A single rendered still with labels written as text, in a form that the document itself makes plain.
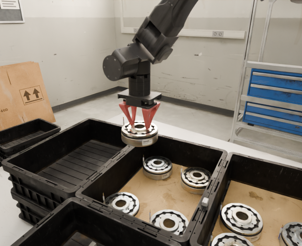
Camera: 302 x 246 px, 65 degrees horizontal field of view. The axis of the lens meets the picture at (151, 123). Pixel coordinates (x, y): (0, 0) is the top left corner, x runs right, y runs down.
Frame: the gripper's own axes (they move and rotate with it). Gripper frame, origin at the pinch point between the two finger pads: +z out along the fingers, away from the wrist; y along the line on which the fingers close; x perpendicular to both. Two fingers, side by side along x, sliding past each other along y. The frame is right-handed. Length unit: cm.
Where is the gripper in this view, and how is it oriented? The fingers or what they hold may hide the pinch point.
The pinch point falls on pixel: (140, 124)
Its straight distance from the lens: 66.1
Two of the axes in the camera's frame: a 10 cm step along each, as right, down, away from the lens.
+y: 8.7, 2.0, -4.4
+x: 4.8, -3.6, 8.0
